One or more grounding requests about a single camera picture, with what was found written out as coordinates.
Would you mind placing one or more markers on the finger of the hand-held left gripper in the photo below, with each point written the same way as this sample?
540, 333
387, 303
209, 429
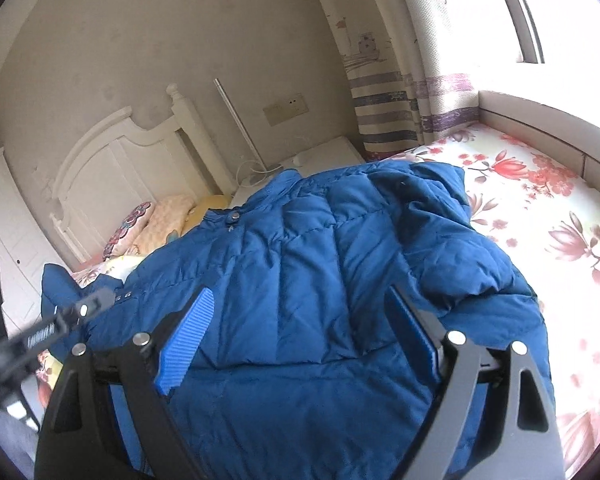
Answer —
75, 314

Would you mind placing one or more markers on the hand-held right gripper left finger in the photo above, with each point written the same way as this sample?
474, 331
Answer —
186, 340

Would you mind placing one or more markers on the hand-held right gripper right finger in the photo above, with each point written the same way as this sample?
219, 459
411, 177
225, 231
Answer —
414, 330

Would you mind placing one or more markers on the blue puffer jacket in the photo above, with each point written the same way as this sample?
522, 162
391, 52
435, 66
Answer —
305, 260

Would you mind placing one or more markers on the floral patterned pillow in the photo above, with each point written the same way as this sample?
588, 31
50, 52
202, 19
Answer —
130, 225

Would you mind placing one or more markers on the white wardrobe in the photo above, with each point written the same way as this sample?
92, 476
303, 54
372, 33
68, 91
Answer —
10, 220

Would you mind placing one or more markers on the peach pillow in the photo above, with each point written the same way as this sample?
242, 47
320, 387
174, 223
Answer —
165, 220

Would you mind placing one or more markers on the yellow pillow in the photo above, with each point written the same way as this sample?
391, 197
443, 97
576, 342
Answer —
210, 203

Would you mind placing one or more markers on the white wooden headboard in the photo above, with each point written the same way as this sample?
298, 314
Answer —
110, 160

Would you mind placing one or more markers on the floral bedsheet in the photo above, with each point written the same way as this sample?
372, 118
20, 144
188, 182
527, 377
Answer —
530, 195

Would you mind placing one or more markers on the white nightstand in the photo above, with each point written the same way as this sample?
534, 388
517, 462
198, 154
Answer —
330, 152

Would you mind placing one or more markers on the beige window sill ledge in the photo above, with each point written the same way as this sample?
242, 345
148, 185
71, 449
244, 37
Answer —
530, 115

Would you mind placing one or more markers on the striped printed curtain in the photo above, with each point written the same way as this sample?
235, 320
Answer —
380, 60

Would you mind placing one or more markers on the window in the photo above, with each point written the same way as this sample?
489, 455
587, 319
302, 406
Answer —
570, 10

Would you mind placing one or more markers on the wall socket panel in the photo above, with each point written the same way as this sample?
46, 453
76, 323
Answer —
285, 109

